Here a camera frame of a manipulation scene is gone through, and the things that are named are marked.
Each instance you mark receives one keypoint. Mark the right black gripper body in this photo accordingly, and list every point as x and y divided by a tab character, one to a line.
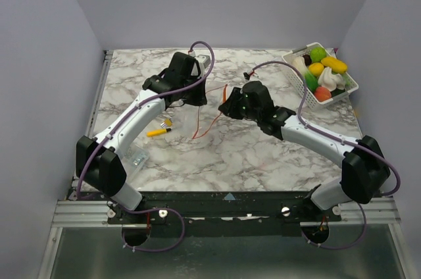
231	106

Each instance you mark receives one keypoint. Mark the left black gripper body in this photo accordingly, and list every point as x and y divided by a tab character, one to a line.
193	95

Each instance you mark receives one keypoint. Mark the clear zip bag orange zipper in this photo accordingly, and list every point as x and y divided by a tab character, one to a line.
198	121

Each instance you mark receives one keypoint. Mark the yellow corn toy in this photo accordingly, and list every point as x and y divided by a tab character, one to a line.
335	64

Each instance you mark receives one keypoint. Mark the white green bok choy toy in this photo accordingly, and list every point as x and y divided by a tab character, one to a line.
299	64

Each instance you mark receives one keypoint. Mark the yellow round lemon toy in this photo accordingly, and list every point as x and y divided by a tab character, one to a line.
316	69

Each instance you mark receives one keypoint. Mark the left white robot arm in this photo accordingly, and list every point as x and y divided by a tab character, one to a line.
99	159

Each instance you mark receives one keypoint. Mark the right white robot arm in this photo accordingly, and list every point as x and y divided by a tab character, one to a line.
362	170

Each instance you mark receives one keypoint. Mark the white perforated plastic basket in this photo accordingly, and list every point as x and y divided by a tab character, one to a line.
300	85

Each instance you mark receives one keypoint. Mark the orange peach toy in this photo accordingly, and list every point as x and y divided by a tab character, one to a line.
322	94

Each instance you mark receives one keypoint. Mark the white dumpling toy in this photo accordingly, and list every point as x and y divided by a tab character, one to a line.
326	79

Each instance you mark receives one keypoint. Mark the green cabbage toy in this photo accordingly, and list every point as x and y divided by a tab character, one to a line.
317	54

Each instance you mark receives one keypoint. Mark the clear plastic screw box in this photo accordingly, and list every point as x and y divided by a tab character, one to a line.
134	159

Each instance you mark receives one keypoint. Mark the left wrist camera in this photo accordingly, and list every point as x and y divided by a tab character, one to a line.
203	61

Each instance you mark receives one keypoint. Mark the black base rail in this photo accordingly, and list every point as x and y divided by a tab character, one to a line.
221	214

